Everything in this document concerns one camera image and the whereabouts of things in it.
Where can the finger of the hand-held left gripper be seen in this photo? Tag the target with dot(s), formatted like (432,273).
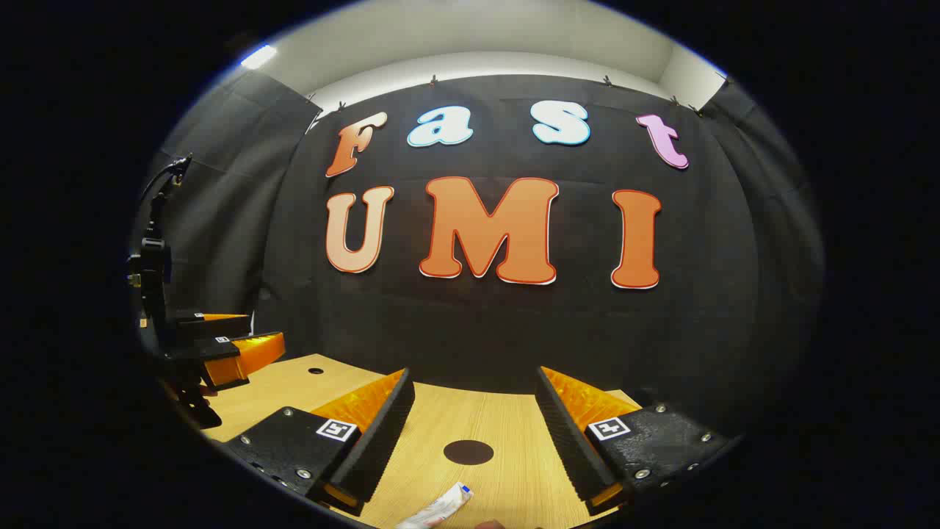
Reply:
(250,356)
(213,323)

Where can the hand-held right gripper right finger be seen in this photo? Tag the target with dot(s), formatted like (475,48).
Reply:
(565,441)

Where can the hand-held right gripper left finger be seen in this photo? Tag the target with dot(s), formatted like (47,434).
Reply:
(382,441)

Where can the white toothpaste tube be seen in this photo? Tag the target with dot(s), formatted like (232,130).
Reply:
(437,508)

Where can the dark brown round coaster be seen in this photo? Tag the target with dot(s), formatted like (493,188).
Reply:
(468,452)

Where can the wooden desktop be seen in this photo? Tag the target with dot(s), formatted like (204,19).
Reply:
(507,426)

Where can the black backdrop cloth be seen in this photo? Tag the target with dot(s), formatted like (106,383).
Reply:
(514,330)

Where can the ceiling light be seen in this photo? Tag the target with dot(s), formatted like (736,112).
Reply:
(258,56)

